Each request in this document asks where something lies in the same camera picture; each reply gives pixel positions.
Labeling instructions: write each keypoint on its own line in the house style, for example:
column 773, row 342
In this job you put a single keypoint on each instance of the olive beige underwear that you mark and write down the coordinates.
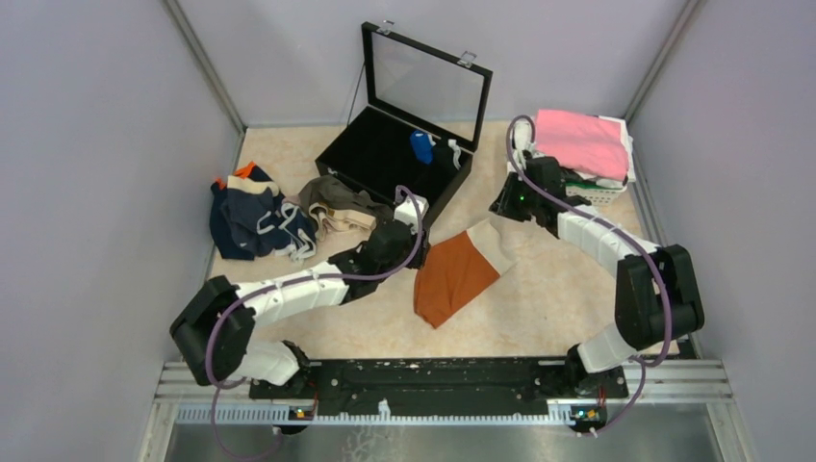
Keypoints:
column 333, row 207

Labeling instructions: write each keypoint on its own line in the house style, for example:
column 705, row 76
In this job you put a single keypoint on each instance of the navy blue clothes pile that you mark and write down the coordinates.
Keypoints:
column 251, row 218

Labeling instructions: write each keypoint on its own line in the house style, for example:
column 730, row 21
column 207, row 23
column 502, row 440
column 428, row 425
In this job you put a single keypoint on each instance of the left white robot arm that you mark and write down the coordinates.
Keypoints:
column 214, row 332

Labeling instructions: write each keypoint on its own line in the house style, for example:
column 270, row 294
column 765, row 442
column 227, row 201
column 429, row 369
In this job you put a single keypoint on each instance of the blue rolled underwear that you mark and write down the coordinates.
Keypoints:
column 422, row 146

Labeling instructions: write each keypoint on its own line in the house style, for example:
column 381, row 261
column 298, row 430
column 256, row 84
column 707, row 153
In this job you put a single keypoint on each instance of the black white rolled underwear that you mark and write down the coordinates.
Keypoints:
column 446, row 155

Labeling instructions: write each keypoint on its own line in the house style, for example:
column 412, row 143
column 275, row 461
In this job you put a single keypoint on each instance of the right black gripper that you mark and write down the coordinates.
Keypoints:
column 503, row 204

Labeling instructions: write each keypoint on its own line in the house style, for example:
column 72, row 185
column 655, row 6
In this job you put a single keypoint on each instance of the orange underwear white waistband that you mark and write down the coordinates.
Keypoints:
column 458, row 270

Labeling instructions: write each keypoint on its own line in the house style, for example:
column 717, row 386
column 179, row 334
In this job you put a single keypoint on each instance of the pink folded cloth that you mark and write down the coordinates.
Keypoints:
column 582, row 142

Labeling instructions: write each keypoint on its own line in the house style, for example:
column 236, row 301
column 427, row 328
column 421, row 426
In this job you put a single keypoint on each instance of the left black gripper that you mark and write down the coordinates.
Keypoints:
column 420, row 258

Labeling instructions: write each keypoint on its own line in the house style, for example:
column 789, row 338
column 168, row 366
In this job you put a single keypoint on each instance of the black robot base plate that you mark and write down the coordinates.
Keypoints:
column 442, row 387

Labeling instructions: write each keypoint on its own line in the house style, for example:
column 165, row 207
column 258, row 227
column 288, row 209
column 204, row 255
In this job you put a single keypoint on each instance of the black box glass lid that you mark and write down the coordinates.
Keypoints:
column 410, row 86

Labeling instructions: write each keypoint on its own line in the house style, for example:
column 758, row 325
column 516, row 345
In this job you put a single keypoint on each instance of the white plastic basket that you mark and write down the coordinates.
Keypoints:
column 599, row 191

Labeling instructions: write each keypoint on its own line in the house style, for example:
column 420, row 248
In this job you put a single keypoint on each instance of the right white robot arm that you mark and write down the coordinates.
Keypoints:
column 657, row 298

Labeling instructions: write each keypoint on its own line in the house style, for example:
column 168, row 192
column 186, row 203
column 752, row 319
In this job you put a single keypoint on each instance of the white clothes in basket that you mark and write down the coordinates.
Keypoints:
column 592, row 150

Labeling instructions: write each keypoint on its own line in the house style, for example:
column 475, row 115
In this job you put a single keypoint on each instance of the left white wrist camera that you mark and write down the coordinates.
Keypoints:
column 410, row 211

